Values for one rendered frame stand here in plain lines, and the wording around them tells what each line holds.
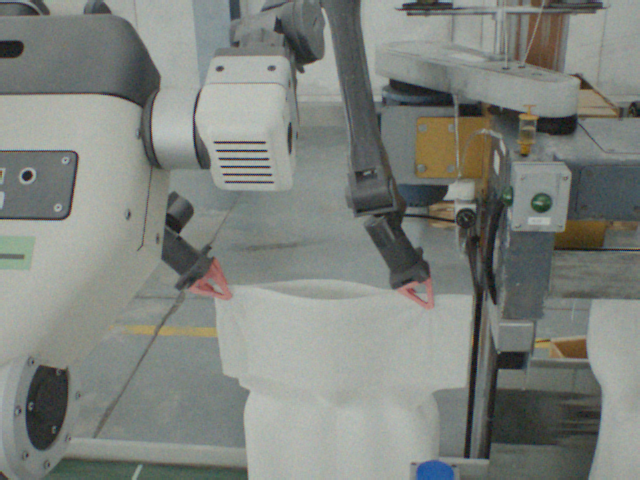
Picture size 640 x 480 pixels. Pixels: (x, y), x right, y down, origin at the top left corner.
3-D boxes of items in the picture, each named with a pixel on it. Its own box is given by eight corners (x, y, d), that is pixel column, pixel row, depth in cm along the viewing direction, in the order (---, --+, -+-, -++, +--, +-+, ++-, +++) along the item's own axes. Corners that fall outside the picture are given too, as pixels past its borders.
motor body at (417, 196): (379, 210, 150) (380, 95, 140) (381, 186, 164) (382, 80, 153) (450, 211, 148) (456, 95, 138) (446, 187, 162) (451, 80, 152)
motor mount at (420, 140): (380, 186, 143) (380, 109, 137) (381, 176, 149) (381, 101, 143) (520, 188, 140) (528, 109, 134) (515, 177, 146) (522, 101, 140)
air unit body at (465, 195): (453, 265, 129) (457, 186, 123) (451, 254, 133) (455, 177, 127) (477, 265, 129) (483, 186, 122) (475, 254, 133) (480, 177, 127)
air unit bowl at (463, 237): (454, 256, 130) (456, 226, 127) (453, 249, 133) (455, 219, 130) (471, 256, 130) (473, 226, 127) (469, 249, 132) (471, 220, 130)
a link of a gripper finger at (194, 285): (246, 276, 136) (210, 244, 134) (239, 293, 130) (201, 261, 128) (224, 296, 139) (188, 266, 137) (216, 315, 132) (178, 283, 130)
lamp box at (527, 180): (511, 231, 99) (516, 171, 96) (506, 219, 104) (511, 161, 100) (564, 232, 99) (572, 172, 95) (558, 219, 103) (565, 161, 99)
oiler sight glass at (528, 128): (519, 143, 101) (521, 119, 100) (516, 138, 104) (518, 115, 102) (536, 143, 101) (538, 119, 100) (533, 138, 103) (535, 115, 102)
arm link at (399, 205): (342, 189, 120) (390, 180, 117) (355, 165, 130) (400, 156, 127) (360, 250, 124) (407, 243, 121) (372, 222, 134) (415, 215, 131)
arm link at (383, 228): (357, 225, 121) (385, 212, 118) (364, 209, 127) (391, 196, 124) (376, 257, 123) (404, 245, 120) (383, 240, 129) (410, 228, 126)
